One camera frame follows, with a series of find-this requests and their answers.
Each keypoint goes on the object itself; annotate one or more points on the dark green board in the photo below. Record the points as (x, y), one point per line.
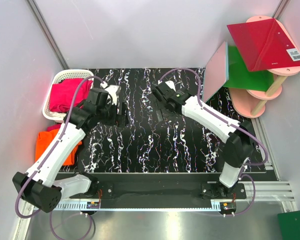
(289, 223)

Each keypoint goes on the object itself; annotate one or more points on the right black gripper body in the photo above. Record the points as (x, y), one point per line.
(165, 103)

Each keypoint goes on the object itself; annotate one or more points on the white plastic laundry basket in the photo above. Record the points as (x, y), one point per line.
(58, 78)

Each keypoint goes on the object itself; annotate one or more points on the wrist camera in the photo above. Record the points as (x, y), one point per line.
(170, 83)
(113, 92)

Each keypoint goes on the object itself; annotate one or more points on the green plastic sheet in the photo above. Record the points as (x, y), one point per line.
(241, 78)

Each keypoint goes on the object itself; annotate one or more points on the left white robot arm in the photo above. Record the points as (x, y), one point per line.
(38, 185)

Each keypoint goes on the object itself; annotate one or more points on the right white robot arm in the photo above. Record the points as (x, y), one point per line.
(237, 137)

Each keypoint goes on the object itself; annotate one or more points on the folded pink towel under orange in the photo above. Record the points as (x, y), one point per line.
(53, 127)

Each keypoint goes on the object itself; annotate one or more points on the pink wooden tiered shelf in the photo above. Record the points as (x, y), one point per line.
(252, 104)

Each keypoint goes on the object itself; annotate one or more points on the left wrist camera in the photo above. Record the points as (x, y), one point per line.
(113, 92)

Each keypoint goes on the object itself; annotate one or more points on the magenta pink towel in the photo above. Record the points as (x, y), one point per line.
(62, 93)

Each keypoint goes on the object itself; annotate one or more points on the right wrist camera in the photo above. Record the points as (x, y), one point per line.
(170, 83)

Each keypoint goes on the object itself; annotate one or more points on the red plastic sheet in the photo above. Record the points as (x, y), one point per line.
(263, 45)

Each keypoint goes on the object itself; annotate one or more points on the pink board with teal edge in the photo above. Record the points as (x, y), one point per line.
(216, 72)

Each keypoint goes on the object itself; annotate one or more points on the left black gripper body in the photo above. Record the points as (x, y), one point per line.
(108, 114)

